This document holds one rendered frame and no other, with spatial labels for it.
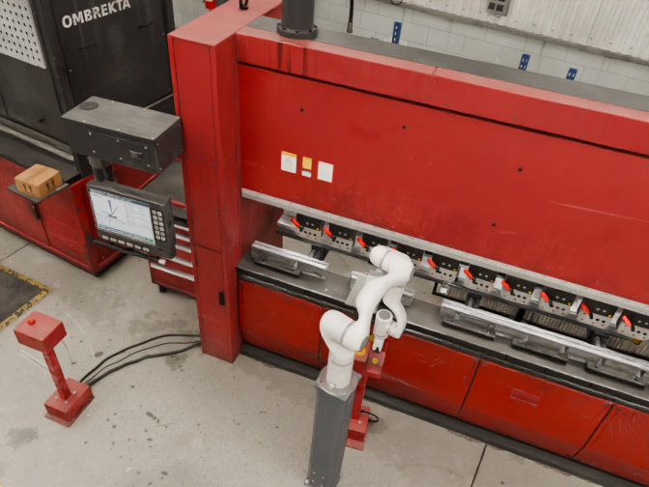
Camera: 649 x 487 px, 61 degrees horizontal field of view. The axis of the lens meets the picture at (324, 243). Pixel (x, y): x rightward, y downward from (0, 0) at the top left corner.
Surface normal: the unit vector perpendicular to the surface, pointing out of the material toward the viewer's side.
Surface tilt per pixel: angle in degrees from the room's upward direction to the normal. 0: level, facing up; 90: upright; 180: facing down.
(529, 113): 90
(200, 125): 90
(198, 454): 0
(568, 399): 90
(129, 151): 90
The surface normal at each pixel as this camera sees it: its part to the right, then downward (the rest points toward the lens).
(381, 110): -0.36, 0.58
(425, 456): 0.07, -0.76
